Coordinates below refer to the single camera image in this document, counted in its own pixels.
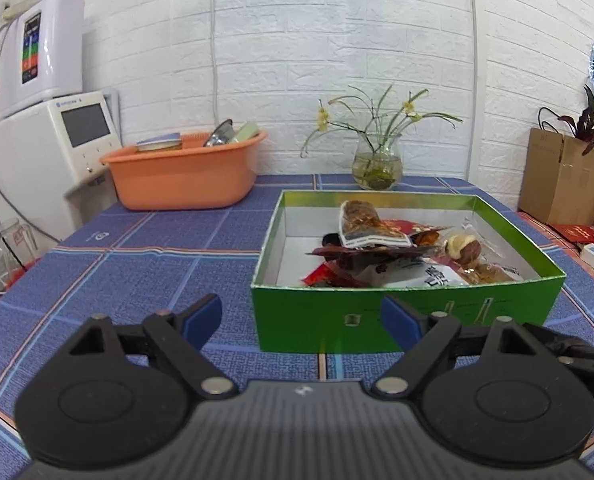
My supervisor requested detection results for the red snack packet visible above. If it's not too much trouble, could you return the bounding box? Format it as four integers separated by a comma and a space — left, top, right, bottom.
301, 264, 358, 289

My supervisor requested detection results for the clear nut packet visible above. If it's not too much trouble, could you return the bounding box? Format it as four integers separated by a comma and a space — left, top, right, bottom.
338, 199, 414, 250

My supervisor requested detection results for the grey hose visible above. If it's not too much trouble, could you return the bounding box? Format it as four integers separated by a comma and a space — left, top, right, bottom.
0, 147, 62, 242

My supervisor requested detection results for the white snack packet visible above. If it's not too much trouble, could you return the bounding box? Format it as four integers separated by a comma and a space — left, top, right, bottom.
381, 258, 471, 289

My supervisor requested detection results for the white wall conduit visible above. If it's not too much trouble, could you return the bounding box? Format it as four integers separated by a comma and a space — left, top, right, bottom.
468, 0, 478, 182
210, 0, 222, 137

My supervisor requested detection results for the blue plaid tablecloth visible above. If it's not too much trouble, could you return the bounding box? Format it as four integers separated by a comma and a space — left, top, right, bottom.
0, 174, 594, 480

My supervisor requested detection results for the white appliance with screen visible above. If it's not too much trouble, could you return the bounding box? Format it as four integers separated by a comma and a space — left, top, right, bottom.
0, 89, 124, 242

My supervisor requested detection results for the jar with blue lid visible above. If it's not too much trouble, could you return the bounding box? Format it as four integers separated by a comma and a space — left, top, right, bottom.
136, 132, 184, 153

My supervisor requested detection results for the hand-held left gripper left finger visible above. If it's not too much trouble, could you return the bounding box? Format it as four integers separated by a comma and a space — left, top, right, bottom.
36, 294, 238, 402

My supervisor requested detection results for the brown snack packet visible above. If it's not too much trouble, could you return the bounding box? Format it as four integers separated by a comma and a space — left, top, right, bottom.
463, 261, 521, 284

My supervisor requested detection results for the glass vase with orchid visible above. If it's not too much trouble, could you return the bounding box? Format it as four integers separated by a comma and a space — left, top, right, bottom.
301, 84, 464, 192

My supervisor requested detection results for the dark snack packet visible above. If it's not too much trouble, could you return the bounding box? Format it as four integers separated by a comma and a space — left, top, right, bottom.
306, 243, 428, 272

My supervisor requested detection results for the pale green carton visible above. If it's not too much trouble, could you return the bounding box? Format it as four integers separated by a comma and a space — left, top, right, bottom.
229, 121, 261, 144

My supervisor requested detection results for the green cardboard box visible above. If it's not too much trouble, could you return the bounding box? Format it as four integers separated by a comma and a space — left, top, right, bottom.
250, 190, 566, 354

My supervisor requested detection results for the purple leaf plant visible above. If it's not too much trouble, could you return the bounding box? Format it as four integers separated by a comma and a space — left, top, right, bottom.
557, 85, 594, 162

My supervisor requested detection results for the white water purifier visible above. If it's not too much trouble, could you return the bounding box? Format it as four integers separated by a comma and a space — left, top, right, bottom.
0, 0, 86, 122

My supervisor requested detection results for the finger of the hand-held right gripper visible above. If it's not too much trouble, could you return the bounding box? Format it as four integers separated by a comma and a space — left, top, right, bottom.
523, 323, 594, 362

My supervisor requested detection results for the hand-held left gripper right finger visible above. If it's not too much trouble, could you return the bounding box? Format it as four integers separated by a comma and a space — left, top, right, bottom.
372, 295, 574, 401

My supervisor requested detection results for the walnut date snack packet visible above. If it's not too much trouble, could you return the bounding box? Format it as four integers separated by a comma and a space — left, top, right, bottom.
444, 233, 484, 269

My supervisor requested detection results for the brown cardboard box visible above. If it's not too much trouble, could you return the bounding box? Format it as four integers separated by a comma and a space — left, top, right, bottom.
519, 107, 594, 227

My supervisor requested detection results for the orange plastic basin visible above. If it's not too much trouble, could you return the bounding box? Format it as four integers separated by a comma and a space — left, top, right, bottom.
100, 131, 268, 212

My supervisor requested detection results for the red envelope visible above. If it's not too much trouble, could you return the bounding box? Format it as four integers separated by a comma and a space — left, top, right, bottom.
552, 222, 594, 247

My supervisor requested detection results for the orange plaid cloth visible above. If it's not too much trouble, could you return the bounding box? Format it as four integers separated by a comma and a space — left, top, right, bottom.
518, 211, 594, 302

